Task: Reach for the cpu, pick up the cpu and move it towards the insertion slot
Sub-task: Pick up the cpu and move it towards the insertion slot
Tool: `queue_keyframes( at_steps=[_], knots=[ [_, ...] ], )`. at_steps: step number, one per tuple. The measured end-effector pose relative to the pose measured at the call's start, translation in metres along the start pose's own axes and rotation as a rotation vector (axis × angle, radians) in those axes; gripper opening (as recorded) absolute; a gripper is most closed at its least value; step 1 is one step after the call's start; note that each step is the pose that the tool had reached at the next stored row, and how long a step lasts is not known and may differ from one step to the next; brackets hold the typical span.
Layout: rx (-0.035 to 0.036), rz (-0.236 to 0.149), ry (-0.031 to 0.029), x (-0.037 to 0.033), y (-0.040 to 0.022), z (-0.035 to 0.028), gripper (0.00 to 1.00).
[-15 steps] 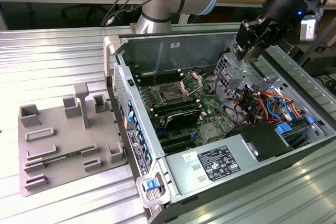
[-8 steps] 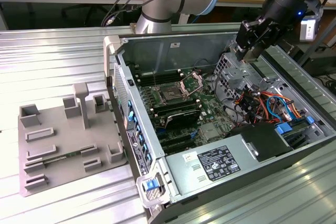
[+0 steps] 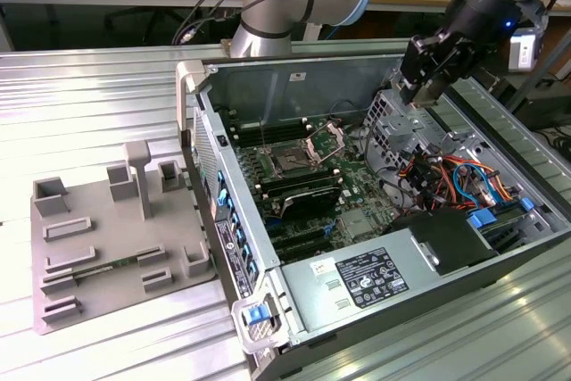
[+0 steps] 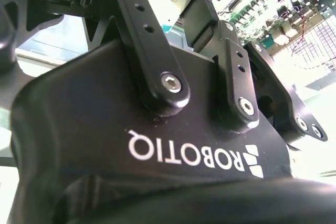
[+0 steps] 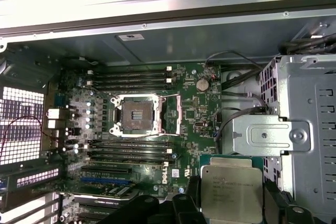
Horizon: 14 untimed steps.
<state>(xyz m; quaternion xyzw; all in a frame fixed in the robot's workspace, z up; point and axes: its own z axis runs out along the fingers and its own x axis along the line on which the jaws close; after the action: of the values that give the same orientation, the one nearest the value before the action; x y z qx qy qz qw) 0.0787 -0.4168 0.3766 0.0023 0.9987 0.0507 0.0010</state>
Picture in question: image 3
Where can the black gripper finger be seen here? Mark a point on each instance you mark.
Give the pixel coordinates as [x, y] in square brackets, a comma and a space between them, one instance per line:
[412, 62]
[464, 64]

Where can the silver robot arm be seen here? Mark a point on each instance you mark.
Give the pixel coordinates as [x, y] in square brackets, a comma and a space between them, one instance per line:
[285, 6]

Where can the black RAM slot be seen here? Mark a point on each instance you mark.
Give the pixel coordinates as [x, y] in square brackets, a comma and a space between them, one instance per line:
[294, 172]
[299, 181]
[272, 124]
[272, 135]

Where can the CPU socket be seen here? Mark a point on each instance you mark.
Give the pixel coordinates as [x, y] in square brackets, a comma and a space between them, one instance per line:
[292, 160]

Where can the black expansion slot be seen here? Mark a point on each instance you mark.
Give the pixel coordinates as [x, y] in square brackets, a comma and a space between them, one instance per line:
[303, 250]
[299, 237]

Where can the silver metal drive cage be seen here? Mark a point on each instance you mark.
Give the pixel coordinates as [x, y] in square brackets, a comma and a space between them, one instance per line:
[392, 126]

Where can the open PC case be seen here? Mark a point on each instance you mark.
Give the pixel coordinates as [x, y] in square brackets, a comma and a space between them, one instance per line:
[339, 86]

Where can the black floor computer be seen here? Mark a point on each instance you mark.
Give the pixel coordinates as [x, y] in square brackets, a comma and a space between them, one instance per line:
[544, 109]

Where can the green motherboard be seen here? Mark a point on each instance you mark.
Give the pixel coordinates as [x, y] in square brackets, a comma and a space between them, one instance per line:
[357, 180]

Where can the small blue latch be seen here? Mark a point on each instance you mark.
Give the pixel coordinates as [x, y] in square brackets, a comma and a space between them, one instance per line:
[526, 204]

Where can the large blue drive latch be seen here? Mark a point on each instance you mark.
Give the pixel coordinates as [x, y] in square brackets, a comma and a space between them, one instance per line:
[482, 219]

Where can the metal locking lever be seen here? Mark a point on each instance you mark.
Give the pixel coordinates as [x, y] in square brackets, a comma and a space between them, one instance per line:
[263, 135]

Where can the silver chipset heatsink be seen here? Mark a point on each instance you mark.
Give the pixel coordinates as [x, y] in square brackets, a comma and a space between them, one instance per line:
[357, 222]

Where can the black graphics card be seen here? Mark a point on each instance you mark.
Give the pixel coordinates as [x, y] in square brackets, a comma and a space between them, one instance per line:
[312, 200]

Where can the black plastic shroud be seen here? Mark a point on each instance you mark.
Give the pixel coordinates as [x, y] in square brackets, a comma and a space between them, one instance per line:
[441, 238]

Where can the blue card retention clip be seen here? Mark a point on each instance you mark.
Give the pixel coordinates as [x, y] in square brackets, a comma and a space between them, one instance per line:
[240, 235]
[222, 187]
[233, 216]
[253, 272]
[247, 252]

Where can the silver power supply unit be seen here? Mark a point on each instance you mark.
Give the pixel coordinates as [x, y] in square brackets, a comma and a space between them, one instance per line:
[312, 305]

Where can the blue case latch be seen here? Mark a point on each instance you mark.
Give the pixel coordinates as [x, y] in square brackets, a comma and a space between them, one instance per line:
[256, 314]

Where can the grey parts rack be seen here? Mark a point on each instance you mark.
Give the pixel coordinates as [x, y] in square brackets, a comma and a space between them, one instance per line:
[116, 229]

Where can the green RAM stick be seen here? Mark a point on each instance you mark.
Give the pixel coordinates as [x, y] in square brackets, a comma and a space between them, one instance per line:
[125, 261]

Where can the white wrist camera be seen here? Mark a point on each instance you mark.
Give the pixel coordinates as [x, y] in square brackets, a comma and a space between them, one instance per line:
[524, 51]

